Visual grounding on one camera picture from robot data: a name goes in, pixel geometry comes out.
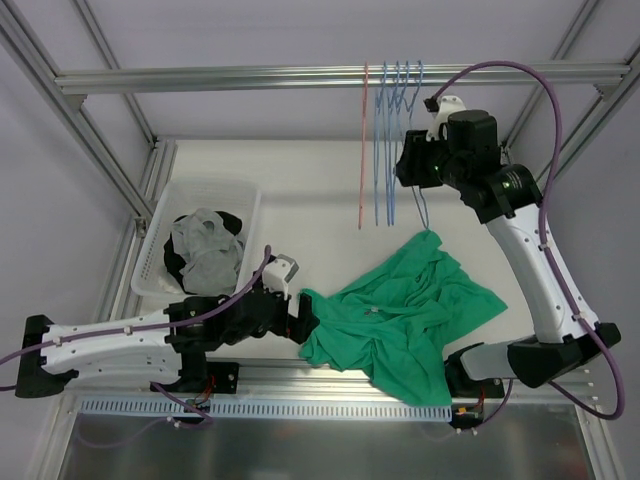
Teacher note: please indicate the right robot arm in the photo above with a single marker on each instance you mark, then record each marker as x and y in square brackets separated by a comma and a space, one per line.
[567, 332]

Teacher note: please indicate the blue hanger of grey top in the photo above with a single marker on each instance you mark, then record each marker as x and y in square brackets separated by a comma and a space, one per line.
[380, 181]

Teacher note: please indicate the white plastic basket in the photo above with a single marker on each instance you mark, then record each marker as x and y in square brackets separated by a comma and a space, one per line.
[183, 196]

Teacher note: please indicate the blue hanger of black top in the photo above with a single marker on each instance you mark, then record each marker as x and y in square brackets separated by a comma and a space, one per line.
[390, 143]

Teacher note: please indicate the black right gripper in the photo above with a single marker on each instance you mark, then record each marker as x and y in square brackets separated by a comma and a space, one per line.
[409, 163]

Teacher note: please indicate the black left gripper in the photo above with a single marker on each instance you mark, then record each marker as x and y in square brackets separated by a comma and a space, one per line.
[291, 320]

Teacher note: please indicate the black tank top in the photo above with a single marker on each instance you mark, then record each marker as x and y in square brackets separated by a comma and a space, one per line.
[172, 255]

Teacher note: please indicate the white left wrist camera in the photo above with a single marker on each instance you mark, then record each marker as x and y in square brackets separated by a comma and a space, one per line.
[278, 273]

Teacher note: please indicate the white slotted cable duct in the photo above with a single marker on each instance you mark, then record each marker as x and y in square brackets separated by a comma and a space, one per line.
[266, 409]

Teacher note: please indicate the dark grey tank top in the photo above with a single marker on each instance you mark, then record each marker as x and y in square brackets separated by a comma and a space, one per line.
[205, 250]

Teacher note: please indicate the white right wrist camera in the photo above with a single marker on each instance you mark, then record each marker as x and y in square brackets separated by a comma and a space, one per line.
[441, 108]

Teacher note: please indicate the green tank top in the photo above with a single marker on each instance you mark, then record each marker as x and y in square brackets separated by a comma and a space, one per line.
[393, 322]

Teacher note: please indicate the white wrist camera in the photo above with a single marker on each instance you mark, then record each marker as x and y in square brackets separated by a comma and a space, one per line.
[278, 273]
[441, 108]

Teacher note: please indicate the aluminium hanging rail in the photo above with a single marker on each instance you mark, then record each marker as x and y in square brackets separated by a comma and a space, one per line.
[227, 78]

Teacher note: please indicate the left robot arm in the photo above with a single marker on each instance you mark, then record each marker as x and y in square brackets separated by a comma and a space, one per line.
[166, 348]

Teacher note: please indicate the blue hanger of green top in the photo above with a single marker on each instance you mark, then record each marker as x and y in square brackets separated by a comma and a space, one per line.
[400, 100]

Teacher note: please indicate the pink wire hanger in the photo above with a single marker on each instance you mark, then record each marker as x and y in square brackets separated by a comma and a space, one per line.
[361, 196]

